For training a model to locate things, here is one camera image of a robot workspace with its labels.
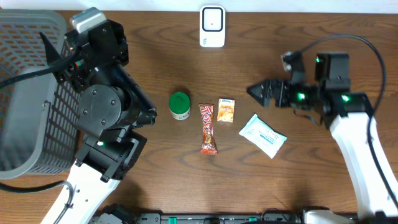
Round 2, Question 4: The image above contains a mint Zappy wipes pack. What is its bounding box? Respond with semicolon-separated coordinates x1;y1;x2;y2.
239;114;287;159

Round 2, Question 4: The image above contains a red Top chocolate bar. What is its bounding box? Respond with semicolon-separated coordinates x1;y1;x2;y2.
198;103;218;156

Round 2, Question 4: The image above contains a green lid jar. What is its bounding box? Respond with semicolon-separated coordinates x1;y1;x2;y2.
169;92;191;121

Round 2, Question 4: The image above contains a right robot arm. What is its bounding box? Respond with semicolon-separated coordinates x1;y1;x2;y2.
247;52;397;223

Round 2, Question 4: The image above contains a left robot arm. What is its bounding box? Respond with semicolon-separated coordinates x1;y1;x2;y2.
44;20;157;223

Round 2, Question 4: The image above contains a white barcode scanner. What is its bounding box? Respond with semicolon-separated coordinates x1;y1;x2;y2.
200;5;226;48

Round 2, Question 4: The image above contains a grey plastic mesh basket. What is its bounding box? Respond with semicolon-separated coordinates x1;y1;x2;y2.
1;9;80;179

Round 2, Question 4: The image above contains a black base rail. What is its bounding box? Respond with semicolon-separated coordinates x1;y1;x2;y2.
90;203;358;224

